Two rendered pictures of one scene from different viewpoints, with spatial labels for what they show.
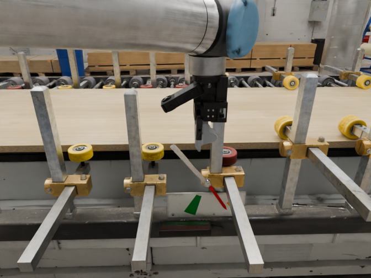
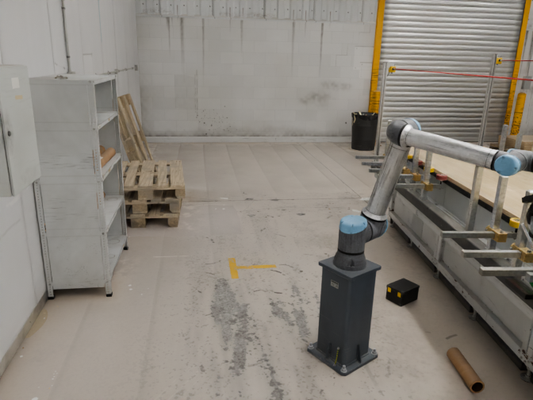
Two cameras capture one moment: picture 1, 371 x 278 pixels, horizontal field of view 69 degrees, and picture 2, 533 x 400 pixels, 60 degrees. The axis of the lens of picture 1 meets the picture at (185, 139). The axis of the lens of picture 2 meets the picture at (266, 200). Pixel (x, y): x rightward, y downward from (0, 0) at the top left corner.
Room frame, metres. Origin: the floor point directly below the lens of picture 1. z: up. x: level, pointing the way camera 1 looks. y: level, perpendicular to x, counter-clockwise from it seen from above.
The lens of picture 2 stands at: (-0.60, -1.95, 1.72)
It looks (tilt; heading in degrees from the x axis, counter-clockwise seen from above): 17 degrees down; 89
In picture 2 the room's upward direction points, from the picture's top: 1 degrees clockwise
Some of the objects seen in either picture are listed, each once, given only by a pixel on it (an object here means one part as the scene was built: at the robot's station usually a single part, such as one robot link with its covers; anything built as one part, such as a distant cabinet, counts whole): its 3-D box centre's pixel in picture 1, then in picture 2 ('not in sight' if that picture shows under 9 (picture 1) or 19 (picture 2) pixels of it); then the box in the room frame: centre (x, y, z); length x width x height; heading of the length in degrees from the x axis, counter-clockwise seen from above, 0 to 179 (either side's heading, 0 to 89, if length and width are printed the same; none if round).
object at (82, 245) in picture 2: not in sight; (84, 180); (-1.92, 1.50, 0.78); 0.90 x 0.45 x 1.55; 97
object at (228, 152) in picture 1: (224, 164); not in sight; (0.81, -0.13, 0.85); 0.08 x 0.08 x 0.11
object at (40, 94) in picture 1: (56, 162); (496, 217); (0.73, 0.40, 0.91); 0.03 x 0.03 x 0.48; 2
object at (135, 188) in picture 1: (146, 185); (522, 252); (0.74, 0.13, 0.82); 0.13 x 0.06 x 0.05; 92
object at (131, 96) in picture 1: (137, 164); (522, 236); (0.74, 0.15, 0.90); 0.03 x 0.03 x 0.48; 2
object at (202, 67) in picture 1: (206, 65); not in sight; (0.67, -0.05, 1.22); 0.10 x 0.09 x 0.05; 2
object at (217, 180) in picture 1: (221, 176); not in sight; (0.75, -0.12, 0.85); 0.13 x 0.06 x 0.05; 92
